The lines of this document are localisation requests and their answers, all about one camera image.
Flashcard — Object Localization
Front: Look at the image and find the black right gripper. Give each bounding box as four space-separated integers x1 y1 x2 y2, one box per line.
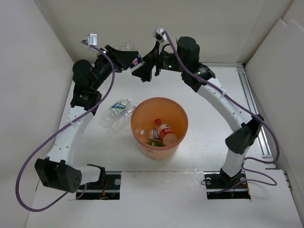
132 40 187 81

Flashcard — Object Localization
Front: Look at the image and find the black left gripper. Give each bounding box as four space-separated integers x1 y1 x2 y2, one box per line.
91 45 138 91

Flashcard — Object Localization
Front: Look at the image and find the pepsi label clear bottle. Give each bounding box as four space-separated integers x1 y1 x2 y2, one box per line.
118 41 145 72

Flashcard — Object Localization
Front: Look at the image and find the lemon label clear bottle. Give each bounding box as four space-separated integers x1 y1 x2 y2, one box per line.
101 98 132 127

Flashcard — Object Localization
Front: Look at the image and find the red label clear bottle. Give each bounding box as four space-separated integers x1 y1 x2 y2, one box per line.
155 119 178 146

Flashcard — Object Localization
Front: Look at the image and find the green plastic bottle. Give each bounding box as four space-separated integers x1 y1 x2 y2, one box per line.
145 141 164 147

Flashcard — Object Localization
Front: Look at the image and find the clear bottle blue cap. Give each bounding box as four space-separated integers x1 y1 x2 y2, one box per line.
106 105 136 135

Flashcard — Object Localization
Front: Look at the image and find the blue white label clear bottle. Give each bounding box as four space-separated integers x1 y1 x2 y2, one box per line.
139 129 162 144

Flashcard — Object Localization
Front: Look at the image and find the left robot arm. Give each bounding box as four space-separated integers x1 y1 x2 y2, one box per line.
35 45 138 193

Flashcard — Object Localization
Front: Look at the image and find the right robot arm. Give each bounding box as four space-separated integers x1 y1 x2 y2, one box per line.
130 37 262 187

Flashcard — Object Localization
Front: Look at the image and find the orange plastic bin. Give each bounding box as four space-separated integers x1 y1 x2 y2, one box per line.
131 97 188 161

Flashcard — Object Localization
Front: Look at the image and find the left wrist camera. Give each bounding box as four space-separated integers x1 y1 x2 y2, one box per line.
86 33 97 46

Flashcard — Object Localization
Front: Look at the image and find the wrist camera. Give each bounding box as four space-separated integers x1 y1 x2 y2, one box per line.
152 27 167 44
86 33 97 46

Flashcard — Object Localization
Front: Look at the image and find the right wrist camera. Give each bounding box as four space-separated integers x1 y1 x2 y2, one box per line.
152 27 167 44

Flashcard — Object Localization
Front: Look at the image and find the aluminium rail back edge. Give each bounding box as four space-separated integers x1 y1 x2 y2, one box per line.
203 63 243 68

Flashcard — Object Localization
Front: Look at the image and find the aluminium rail edge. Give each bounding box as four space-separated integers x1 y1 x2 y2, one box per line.
203 63 243 68
237 64 276 169

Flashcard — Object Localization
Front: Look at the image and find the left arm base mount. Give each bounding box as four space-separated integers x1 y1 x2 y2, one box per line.
76 171 121 200

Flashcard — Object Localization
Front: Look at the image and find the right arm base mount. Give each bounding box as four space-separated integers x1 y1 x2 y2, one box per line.
201 171 251 200

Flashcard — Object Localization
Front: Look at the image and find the aluminium rail right edge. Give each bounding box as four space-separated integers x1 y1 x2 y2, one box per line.
237 64 276 169

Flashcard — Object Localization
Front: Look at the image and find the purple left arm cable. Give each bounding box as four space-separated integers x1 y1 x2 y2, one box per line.
15 40 117 212

